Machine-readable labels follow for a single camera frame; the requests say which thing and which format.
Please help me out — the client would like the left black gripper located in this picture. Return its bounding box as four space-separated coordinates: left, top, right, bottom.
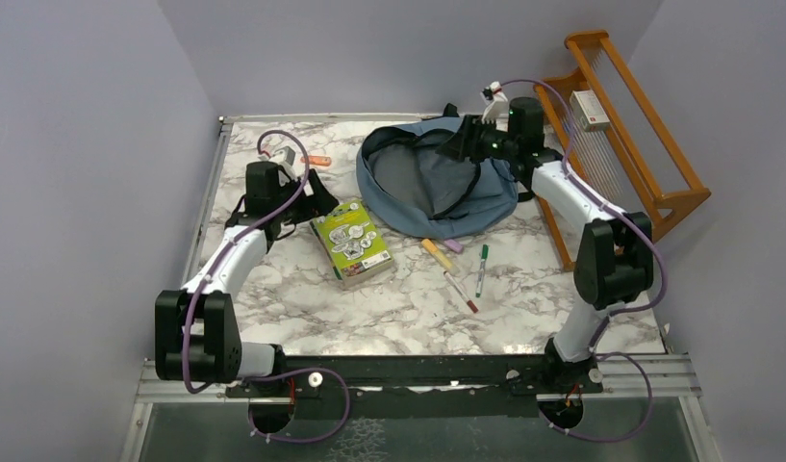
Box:
272 167 339 224

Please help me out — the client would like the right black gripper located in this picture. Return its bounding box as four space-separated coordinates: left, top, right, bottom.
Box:
434 115 517 165

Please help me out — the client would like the blue student backpack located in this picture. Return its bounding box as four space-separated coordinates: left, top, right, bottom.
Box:
355 104 532 241

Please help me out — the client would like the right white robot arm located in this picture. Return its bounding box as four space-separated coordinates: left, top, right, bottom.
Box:
437 97 653 392

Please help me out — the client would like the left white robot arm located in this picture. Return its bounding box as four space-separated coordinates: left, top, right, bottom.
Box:
155 161 339 396

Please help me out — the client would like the orange wooden rack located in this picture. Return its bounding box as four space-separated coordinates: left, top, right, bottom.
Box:
534 30 711 242

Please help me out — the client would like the small white box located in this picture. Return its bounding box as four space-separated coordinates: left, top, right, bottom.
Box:
570 90 611 132

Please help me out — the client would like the green illustrated book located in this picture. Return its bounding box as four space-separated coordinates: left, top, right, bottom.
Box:
310 200 395 288

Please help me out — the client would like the green marker pen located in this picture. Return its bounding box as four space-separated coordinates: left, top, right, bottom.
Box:
475 244 490 297

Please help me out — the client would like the pink highlighter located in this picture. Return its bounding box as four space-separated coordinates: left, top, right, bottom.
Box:
443 239 464 253

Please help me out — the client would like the yellow orange highlighter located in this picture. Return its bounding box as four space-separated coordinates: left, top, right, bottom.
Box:
420 239 458 275

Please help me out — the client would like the red marker pen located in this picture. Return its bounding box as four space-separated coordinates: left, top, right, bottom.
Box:
443 270 478 313

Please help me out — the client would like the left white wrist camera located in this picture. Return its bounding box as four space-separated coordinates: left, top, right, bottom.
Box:
259 146 298 186

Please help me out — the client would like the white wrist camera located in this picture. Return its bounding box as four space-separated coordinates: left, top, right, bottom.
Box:
481 81 509 122
259 146 298 186

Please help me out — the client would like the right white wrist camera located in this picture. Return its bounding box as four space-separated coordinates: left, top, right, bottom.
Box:
481 81 509 122

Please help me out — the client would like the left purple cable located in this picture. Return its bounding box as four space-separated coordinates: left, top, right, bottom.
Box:
180 130 352 447

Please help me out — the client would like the purple cable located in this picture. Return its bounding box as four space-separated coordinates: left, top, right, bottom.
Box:
180 130 352 447
494 79 668 445

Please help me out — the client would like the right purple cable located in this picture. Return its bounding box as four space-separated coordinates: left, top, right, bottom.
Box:
494 79 668 445

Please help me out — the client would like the black metal base rail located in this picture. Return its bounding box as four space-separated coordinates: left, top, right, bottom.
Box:
225 354 603 420

